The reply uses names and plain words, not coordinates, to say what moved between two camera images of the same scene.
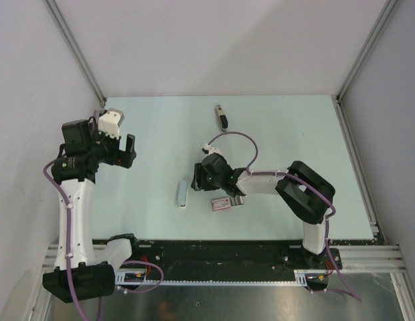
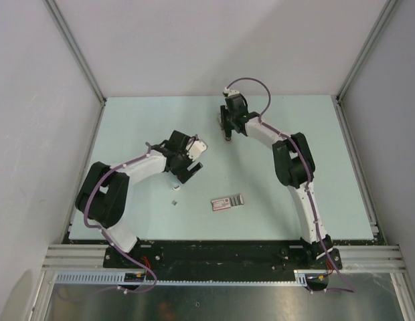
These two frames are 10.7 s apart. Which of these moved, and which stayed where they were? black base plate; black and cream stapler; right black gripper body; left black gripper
Moved: left black gripper; right black gripper body
Stayed: black and cream stapler; black base plate
